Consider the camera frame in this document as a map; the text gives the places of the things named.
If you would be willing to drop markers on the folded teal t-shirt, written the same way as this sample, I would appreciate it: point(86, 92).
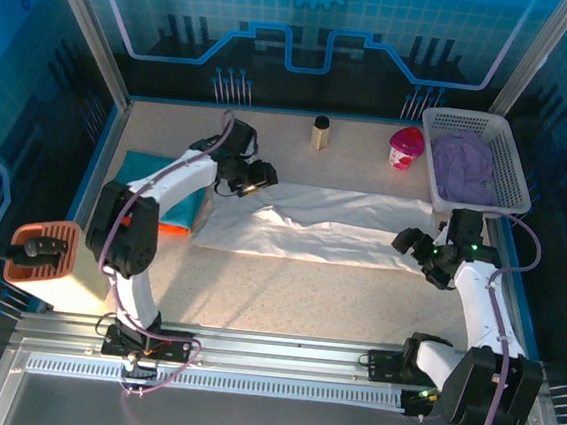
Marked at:
point(183, 213)

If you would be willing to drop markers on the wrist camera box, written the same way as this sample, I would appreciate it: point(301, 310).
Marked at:
point(468, 226)
point(240, 137)

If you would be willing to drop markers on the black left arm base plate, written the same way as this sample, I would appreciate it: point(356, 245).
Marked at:
point(177, 348)

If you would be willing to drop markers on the aluminium frame post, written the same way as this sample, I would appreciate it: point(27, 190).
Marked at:
point(534, 56)
point(87, 28)

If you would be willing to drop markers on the orange and cream knife block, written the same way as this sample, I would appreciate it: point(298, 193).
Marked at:
point(84, 273)

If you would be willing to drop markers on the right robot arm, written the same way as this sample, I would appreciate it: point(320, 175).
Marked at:
point(480, 307)

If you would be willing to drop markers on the white t-shirt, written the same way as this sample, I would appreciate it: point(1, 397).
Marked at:
point(337, 228)

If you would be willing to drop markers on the beige bottle with black cap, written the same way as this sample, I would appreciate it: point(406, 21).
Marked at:
point(320, 135)

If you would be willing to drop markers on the pink lidded yogurt cup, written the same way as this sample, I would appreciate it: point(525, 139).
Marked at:
point(405, 149)

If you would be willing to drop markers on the folded orange t-shirt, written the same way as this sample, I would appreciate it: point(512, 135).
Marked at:
point(174, 228)

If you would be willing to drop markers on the purple t-shirt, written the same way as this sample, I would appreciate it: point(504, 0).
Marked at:
point(461, 169)

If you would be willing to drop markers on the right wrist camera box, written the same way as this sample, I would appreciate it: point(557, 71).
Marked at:
point(468, 226)

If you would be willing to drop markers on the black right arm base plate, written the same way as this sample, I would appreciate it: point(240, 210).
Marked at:
point(384, 368)

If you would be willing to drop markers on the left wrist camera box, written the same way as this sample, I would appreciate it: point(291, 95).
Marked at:
point(240, 137)

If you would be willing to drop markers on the aluminium rail frame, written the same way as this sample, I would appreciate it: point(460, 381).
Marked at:
point(276, 345)

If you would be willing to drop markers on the white perforated plastic basket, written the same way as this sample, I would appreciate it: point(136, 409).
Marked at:
point(514, 164)

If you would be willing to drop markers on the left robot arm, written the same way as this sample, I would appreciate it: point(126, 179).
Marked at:
point(176, 177)

